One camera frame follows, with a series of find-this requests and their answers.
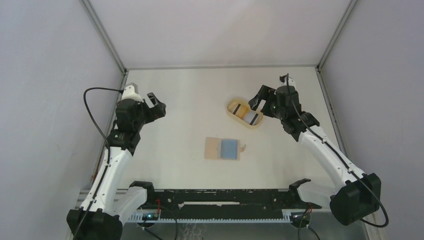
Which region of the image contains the tan card with dark stripe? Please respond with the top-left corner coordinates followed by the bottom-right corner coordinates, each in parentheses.
top-left (230, 103), bottom-right (250, 119)

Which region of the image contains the beige leather card holder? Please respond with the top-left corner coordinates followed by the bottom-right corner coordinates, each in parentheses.
top-left (204, 137), bottom-right (246, 160)

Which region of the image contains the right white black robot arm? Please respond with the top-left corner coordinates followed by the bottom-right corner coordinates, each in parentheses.
top-left (248, 85), bottom-right (382, 226)

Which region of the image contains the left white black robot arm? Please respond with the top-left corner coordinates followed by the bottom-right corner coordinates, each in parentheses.
top-left (66, 92), bottom-right (166, 240)

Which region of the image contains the beige oval plastic tray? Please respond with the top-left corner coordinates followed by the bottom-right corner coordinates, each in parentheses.
top-left (226, 97), bottom-right (264, 129)

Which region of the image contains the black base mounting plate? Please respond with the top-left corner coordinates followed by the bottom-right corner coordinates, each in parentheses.
top-left (142, 188), bottom-right (320, 221)

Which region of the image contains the left green circuit board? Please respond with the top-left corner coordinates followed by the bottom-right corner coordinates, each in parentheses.
top-left (141, 213), bottom-right (159, 222)

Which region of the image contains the right circuit board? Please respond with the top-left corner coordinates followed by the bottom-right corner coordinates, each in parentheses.
top-left (290, 214), bottom-right (311, 223)

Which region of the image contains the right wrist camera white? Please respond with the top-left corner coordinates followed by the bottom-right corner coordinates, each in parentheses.
top-left (279, 74), bottom-right (296, 88)

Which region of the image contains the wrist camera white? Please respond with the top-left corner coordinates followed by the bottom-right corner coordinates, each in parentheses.
top-left (279, 74), bottom-right (296, 88)
top-left (121, 82), bottom-right (143, 102)

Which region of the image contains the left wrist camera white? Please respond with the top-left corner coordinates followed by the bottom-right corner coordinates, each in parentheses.
top-left (121, 82), bottom-right (143, 102)

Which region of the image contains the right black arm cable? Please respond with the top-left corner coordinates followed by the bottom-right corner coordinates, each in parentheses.
top-left (279, 73), bottom-right (390, 240)

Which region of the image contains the aluminium front frame rail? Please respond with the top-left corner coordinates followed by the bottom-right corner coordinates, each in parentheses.
top-left (78, 188), bottom-right (376, 213)

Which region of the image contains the white slotted cable duct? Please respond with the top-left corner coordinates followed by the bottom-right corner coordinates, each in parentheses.
top-left (125, 211), bottom-right (293, 224)

